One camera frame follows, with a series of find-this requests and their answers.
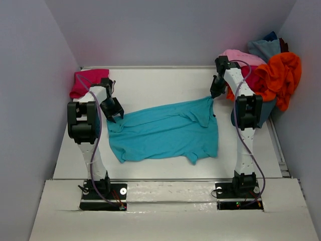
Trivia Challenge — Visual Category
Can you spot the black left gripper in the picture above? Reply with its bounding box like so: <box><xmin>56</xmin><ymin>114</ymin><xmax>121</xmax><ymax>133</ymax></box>
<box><xmin>99</xmin><ymin>97</ymin><xmax>124</xmax><ymax>123</ymax></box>

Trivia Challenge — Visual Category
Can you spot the folded magenta t-shirt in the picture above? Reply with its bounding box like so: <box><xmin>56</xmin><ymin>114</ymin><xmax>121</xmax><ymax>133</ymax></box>
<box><xmin>69</xmin><ymin>69</ymin><xmax>109</xmax><ymax>99</ymax></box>

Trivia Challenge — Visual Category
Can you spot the slate blue t-shirt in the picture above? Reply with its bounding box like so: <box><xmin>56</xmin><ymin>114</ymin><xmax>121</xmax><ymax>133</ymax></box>
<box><xmin>231</xmin><ymin>95</ymin><xmax>276</xmax><ymax>131</ymax></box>

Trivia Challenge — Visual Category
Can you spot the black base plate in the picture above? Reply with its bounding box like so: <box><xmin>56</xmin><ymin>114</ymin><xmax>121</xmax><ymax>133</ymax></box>
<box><xmin>78</xmin><ymin>181</ymin><xmax>128</xmax><ymax>211</ymax></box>
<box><xmin>211</xmin><ymin>182</ymin><xmax>264</xmax><ymax>210</ymax></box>

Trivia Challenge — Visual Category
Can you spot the grey-blue t-shirt at back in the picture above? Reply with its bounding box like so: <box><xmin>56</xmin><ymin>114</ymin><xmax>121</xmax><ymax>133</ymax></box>
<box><xmin>247</xmin><ymin>39</ymin><xmax>281</xmax><ymax>63</ymax></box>

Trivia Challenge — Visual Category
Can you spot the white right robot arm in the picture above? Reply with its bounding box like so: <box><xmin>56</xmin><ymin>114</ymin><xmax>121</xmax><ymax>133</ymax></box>
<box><xmin>210</xmin><ymin>56</ymin><xmax>263</xmax><ymax>199</ymax></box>

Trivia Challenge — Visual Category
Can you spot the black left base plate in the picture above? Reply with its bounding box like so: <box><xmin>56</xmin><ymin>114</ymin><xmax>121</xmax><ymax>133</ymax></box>
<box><xmin>78</xmin><ymin>181</ymin><xmax>128</xmax><ymax>211</ymax></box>

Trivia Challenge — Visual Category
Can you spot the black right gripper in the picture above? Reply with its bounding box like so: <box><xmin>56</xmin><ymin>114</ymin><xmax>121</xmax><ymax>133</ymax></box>
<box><xmin>211</xmin><ymin>75</ymin><xmax>228</xmax><ymax>98</ymax></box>

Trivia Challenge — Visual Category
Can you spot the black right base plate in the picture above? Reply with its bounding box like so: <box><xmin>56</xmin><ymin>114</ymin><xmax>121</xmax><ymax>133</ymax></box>
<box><xmin>211</xmin><ymin>182</ymin><xmax>264</xmax><ymax>210</ymax></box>

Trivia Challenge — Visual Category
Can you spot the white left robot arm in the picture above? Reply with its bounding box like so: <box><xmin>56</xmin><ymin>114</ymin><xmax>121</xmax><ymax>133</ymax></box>
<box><xmin>67</xmin><ymin>74</ymin><xmax>124</xmax><ymax>201</ymax></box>

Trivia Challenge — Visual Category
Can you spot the pink t-shirt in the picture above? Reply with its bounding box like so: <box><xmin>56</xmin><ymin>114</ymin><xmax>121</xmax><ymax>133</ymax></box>
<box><xmin>219</xmin><ymin>49</ymin><xmax>266</xmax><ymax>67</ymax></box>

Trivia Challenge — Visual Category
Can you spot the turquoise t-shirt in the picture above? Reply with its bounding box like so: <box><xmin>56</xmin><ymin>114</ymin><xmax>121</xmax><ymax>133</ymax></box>
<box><xmin>107</xmin><ymin>96</ymin><xmax>219</xmax><ymax>165</ymax></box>

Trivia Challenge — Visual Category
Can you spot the magenta t-shirt in pile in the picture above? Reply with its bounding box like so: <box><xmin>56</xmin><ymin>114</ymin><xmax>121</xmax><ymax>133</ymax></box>
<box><xmin>240</xmin><ymin>65</ymin><xmax>263</xmax><ymax>88</ymax></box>

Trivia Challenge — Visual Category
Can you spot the maroon t-shirt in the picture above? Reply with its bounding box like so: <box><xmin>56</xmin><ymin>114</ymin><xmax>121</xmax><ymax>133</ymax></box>
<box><xmin>279</xmin><ymin>38</ymin><xmax>289</xmax><ymax>53</ymax></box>

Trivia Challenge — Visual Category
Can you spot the orange t-shirt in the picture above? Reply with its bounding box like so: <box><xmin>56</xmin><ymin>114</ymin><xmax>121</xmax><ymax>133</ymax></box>
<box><xmin>241</xmin><ymin>52</ymin><xmax>302</xmax><ymax>111</ymax></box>

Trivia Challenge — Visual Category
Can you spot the dark blue t-shirt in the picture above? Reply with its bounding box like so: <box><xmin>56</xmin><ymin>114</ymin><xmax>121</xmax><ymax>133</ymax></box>
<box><xmin>263</xmin><ymin>31</ymin><xmax>278</xmax><ymax>42</ymax></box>

